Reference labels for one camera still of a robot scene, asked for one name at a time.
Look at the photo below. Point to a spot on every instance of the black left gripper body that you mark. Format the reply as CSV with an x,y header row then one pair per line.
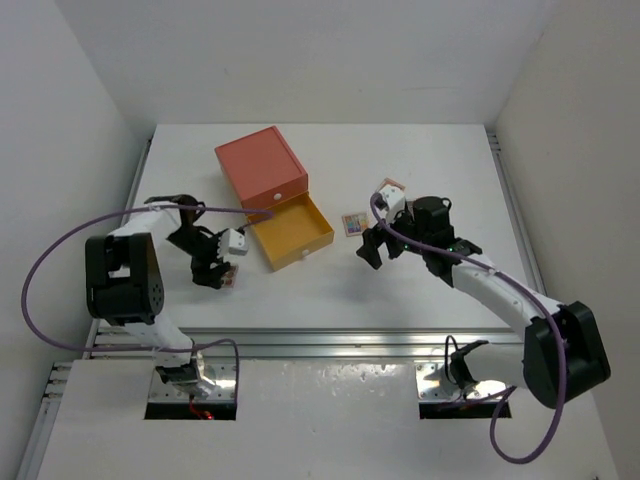
x,y
187,238

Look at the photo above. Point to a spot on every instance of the orange drawer box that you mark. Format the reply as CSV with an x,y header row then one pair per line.
x,y
249,162

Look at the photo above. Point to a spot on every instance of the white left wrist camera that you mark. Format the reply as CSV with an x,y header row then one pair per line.
x,y
232,242

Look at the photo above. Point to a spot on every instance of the yellow drawer with white knob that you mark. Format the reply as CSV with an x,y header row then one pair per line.
x,y
296,229

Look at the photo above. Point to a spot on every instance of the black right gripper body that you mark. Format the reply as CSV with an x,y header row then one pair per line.
x,y
421,237

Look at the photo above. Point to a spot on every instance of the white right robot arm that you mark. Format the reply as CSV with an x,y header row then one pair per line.
x,y
562,354

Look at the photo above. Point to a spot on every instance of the clear nine-pan eyeshadow palette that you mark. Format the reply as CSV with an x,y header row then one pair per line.
x,y
228,279

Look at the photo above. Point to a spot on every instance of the aluminium rail frame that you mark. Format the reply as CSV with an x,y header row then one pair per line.
x,y
258,343

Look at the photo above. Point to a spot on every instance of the orange drawer with white knob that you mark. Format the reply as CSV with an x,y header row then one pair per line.
x,y
275,192

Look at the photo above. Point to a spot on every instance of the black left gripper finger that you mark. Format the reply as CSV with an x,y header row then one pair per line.
x,y
212,276
208,249

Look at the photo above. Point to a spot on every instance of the square orange blush compact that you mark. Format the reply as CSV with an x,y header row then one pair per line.
x,y
390,182

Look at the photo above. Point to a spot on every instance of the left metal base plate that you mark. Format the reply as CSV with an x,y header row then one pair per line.
x,y
202,381

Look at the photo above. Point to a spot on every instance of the small colourful eyeshadow palette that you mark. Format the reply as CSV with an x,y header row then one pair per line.
x,y
355,223

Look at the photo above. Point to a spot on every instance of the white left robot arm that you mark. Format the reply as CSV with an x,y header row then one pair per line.
x,y
124,285

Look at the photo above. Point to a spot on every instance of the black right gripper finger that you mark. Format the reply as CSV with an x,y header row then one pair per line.
x,y
402,224
372,239

